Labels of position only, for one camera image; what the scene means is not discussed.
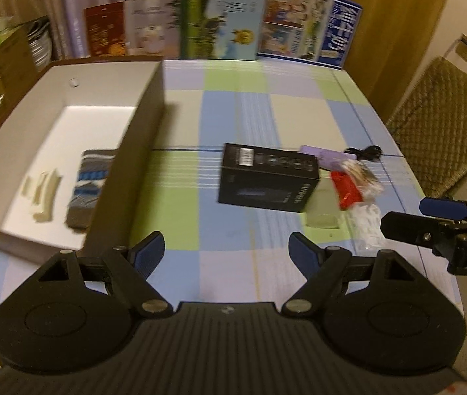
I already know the grey-green translucent container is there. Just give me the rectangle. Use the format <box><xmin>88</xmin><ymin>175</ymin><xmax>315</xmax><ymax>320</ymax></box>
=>
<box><xmin>304</xmin><ymin>181</ymin><xmax>341</xmax><ymax>228</ymax></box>

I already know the small white bottle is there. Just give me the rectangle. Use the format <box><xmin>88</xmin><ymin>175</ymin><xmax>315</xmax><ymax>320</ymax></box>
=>
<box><xmin>350</xmin><ymin>203</ymin><xmax>386</xmax><ymax>250</ymax></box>

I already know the brown cardboard box white inside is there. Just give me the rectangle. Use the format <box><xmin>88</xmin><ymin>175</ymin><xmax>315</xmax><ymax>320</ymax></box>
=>
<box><xmin>0</xmin><ymin>55</ymin><xmax>165</xmax><ymax>265</ymax></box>

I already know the white picture box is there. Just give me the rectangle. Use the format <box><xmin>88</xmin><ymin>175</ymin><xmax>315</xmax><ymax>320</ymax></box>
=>
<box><xmin>123</xmin><ymin>0</ymin><xmax>185</xmax><ymax>59</ymax></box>

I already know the black product box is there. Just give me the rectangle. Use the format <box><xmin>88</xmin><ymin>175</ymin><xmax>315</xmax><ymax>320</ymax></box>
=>
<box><xmin>217</xmin><ymin>143</ymin><xmax>321</xmax><ymax>214</ymax></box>

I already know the stack of plates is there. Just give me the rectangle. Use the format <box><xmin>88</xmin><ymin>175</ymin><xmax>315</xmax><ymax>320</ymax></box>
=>
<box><xmin>25</xmin><ymin>18</ymin><xmax>56</xmax><ymax>69</ymax></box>

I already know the grey blue patterned sock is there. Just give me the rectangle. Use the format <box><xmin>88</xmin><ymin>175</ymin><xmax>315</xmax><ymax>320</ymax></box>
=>
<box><xmin>65</xmin><ymin>149</ymin><xmax>118</xmax><ymax>232</ymax></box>

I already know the green and blue picture box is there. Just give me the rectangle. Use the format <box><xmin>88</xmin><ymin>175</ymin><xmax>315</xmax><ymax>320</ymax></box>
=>
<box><xmin>180</xmin><ymin>0</ymin><xmax>274</xmax><ymax>62</ymax></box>

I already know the red snack packet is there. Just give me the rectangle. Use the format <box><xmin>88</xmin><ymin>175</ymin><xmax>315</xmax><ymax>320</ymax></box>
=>
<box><xmin>331</xmin><ymin>171</ymin><xmax>364</xmax><ymax>210</ymax></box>

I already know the brown patterned gift box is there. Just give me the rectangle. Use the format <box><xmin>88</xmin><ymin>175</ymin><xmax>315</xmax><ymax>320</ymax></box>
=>
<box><xmin>83</xmin><ymin>1</ymin><xmax>130</xmax><ymax>59</ymax></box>

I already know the chair with quilted cushion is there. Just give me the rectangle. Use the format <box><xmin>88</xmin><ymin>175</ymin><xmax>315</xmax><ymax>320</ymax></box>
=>
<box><xmin>385</xmin><ymin>56</ymin><xmax>467</xmax><ymax>199</ymax></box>

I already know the clear plastic snack bag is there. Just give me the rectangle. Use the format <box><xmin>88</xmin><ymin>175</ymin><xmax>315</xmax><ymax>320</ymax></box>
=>
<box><xmin>341</xmin><ymin>160</ymin><xmax>384</xmax><ymax>197</ymax></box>

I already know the checked tablecloth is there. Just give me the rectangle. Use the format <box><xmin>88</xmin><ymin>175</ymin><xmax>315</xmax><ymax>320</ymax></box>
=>
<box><xmin>0</xmin><ymin>59</ymin><xmax>464</xmax><ymax>311</ymax></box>

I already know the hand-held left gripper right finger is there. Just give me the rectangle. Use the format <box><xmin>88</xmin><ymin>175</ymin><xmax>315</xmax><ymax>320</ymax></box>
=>
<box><xmin>282</xmin><ymin>231</ymin><xmax>414</xmax><ymax>317</ymax></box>

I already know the purple tube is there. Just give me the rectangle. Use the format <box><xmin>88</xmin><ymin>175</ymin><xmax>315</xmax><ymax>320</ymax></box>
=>
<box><xmin>300</xmin><ymin>144</ymin><xmax>358</xmax><ymax>172</ymax></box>

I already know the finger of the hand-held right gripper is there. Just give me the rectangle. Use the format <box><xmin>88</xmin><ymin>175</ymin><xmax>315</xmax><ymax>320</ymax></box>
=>
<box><xmin>380</xmin><ymin>211</ymin><xmax>458</xmax><ymax>251</ymax></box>
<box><xmin>419</xmin><ymin>197</ymin><xmax>467</xmax><ymax>219</ymax></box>

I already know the curved beige plastic piece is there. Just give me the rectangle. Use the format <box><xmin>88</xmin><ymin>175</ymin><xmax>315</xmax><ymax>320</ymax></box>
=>
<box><xmin>31</xmin><ymin>168</ymin><xmax>64</xmax><ymax>223</ymax></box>

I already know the coiled black cable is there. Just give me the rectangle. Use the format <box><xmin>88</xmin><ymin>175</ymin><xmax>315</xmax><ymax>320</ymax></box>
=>
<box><xmin>344</xmin><ymin>145</ymin><xmax>384</xmax><ymax>161</ymax></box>

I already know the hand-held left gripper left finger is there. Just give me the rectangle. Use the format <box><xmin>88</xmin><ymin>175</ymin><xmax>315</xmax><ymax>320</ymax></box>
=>
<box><xmin>36</xmin><ymin>231</ymin><xmax>173</xmax><ymax>318</ymax></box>

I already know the yellow curtain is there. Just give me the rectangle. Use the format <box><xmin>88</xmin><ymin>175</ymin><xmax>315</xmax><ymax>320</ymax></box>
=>
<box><xmin>337</xmin><ymin>0</ymin><xmax>457</xmax><ymax>121</ymax></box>

